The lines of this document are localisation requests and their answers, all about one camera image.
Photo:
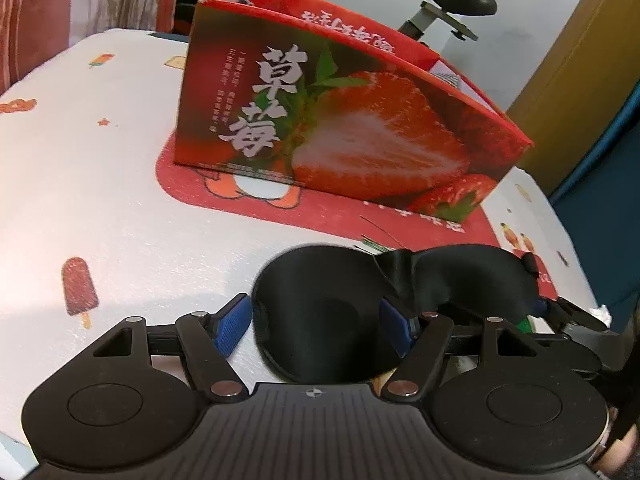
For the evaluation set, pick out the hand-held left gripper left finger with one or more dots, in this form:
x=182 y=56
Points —
x=232 y=327

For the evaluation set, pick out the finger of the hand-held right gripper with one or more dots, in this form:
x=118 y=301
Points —
x=565 y=312

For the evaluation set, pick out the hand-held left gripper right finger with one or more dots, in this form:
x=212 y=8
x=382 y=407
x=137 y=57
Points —
x=397 y=325

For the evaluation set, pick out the black eye mask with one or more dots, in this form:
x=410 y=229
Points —
x=320 y=320

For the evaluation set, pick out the red strawberry print cardboard box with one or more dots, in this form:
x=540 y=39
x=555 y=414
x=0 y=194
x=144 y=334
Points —
x=350 y=125

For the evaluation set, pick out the white crumpled tissue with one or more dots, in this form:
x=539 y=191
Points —
x=601 y=314

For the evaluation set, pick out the teal upholstered furniture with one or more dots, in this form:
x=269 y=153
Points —
x=610 y=200

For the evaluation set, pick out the red cartoon print mat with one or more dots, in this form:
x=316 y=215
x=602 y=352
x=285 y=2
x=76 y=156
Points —
x=320 y=212

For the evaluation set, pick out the white printed bed sheet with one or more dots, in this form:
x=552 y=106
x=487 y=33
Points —
x=125 y=210

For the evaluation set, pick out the wooden door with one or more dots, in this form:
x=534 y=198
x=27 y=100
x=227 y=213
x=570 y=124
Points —
x=575 y=60

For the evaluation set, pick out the red and white leaf curtain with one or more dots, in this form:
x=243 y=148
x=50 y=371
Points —
x=40 y=0

